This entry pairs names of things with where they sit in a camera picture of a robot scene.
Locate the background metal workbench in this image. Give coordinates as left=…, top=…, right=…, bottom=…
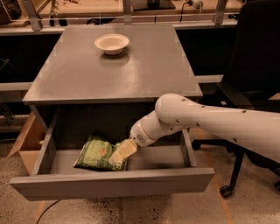
left=0, top=0, right=247, bottom=36

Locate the brown cardboard box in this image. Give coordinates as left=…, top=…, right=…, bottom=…
left=7, top=113, right=46, bottom=175

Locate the black floor cable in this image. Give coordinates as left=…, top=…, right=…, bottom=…
left=35, top=199, right=63, bottom=224

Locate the grey open top drawer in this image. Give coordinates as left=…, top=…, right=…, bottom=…
left=10, top=103, right=214, bottom=200

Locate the white paper bowl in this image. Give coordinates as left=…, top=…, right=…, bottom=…
left=94, top=34, right=130, bottom=55

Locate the black office chair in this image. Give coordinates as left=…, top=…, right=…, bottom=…
left=192, top=0, right=280, bottom=198

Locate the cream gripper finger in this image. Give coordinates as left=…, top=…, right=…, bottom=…
left=108, top=153, right=125, bottom=165
left=117, top=139, right=137, bottom=156

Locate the green jalapeno chip bag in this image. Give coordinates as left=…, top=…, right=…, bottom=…
left=73, top=135, right=129, bottom=172

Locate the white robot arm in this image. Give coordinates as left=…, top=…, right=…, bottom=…
left=109, top=94, right=280, bottom=165

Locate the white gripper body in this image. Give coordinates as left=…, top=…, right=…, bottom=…
left=129, top=111, right=185, bottom=147

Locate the grey cabinet counter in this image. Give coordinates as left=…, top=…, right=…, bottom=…
left=23, top=24, right=202, bottom=127

